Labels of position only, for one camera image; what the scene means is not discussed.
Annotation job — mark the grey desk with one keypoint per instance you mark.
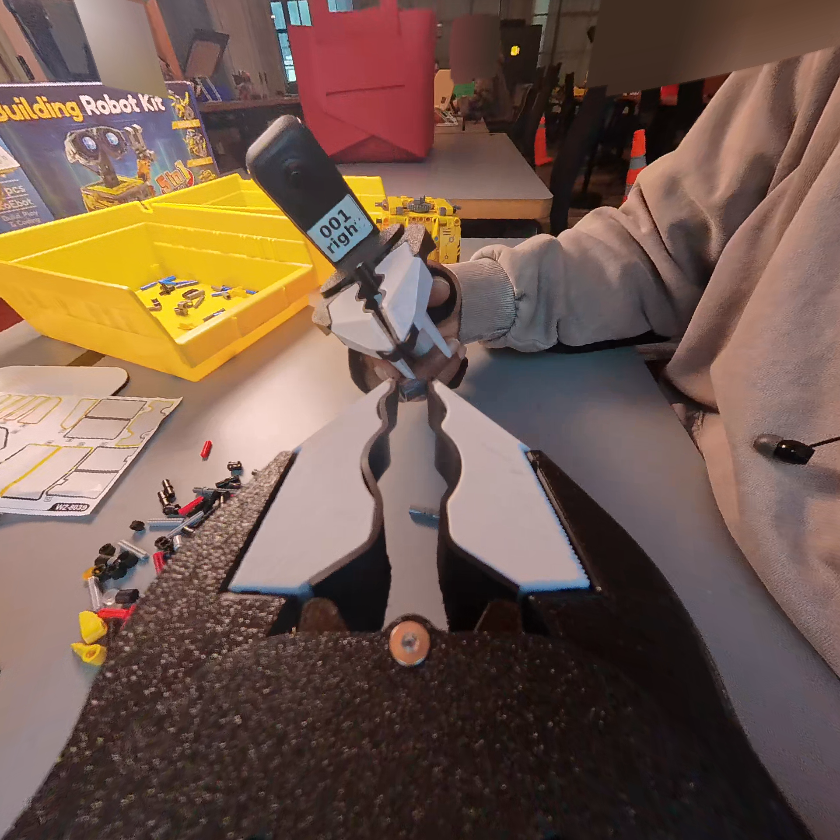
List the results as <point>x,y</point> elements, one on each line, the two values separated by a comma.
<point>590,426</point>

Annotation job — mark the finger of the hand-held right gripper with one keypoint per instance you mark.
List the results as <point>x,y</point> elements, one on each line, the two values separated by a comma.
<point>410,289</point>
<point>358,328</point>

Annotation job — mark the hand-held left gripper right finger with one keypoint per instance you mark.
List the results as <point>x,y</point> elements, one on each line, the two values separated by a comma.
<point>512,518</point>

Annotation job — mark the grey table with dark edge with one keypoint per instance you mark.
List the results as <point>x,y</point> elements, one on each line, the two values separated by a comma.
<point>485,170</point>

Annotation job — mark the person's right forearm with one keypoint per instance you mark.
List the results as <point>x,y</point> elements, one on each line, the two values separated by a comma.
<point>577,295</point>

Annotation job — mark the printed toy packaging box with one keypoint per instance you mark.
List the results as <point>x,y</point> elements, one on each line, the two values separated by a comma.
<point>98,131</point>

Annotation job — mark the white lamp base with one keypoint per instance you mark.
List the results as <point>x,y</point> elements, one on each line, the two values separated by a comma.
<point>65,377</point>

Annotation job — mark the white sticker sheet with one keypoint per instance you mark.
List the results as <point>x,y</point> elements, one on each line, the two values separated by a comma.
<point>65,446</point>

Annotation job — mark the yellow storage bin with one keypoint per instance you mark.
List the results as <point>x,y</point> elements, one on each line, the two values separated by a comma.
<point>216,197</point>
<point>85,315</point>

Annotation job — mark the clear rod orange tip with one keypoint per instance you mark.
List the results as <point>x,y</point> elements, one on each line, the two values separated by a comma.
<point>95,590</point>

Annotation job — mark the dark grey elbow connector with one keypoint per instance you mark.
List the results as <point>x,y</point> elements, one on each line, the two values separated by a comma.
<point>410,390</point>

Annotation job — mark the yellow building brick model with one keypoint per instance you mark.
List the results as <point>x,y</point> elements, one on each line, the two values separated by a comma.
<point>426,223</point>

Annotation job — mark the pile of black red pins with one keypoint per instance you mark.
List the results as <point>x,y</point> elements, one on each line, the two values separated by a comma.
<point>174,508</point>

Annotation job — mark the scattered blue grey brick pins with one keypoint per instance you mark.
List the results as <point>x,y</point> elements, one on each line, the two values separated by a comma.
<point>197,295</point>

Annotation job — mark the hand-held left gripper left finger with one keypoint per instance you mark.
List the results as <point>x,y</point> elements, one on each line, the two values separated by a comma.
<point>308,518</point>

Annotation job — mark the red bag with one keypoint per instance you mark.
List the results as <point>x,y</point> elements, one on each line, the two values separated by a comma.
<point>364,85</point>

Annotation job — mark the orange traffic cone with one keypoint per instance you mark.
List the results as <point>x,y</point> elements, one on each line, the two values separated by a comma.
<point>633,161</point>
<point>541,141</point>

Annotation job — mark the person's right hand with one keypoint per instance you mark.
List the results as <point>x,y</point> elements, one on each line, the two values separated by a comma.
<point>438,290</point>

